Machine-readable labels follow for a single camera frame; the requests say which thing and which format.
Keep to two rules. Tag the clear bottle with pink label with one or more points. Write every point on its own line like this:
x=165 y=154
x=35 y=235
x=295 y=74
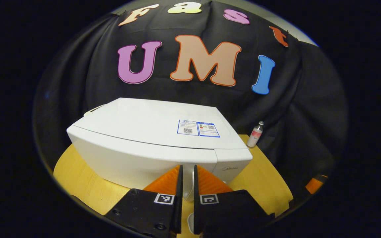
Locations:
x=255 y=135

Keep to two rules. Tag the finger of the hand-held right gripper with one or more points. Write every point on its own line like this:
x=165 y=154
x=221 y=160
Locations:
x=315 y=184

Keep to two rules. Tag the white square plate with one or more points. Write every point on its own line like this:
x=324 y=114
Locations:
x=190 y=223

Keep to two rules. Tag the black backdrop cloth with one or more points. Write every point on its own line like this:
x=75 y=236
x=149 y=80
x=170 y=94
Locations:
x=293 y=99

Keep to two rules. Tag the white microwave oven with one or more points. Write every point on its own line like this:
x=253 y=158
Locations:
x=137 y=132

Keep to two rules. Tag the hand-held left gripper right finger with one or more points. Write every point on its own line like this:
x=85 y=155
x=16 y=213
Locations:
x=196 y=198

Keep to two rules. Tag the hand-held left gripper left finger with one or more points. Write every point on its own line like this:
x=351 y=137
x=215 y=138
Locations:
x=179 y=198

